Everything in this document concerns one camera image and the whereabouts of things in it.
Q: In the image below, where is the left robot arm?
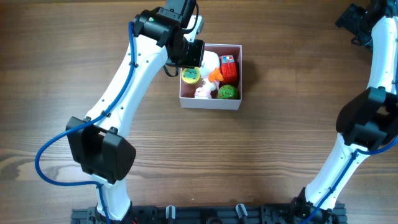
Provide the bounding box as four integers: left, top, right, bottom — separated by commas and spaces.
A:
66, 0, 205, 223

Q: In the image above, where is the right blue cable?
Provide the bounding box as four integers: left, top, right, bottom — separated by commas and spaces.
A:
303, 62, 398, 224

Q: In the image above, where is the red toy car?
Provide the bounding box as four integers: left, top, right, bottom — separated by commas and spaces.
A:
220, 55, 238, 85

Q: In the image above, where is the left blue cable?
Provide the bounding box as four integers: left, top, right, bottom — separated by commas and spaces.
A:
34, 21, 137, 224

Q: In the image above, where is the wooden rattle drum toy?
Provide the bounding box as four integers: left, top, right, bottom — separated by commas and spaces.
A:
181, 67, 201, 85

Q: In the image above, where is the blue cable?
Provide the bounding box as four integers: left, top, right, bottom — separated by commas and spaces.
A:
303, 62, 398, 224
34, 21, 137, 224

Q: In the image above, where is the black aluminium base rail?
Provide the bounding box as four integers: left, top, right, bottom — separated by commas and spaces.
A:
70, 203, 348, 224

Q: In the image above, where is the green patterned ball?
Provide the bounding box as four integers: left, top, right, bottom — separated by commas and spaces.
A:
217, 85, 239, 100

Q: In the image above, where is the white box pink interior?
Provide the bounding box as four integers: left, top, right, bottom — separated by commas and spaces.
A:
179, 44, 243, 110

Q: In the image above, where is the pink hat doll figure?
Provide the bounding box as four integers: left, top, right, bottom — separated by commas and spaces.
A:
194, 78, 218, 99

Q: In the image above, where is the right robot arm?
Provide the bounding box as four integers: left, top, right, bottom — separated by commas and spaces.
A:
283, 0, 397, 223

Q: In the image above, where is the white plush duck toy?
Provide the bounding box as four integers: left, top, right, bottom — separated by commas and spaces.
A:
199, 50, 224, 82

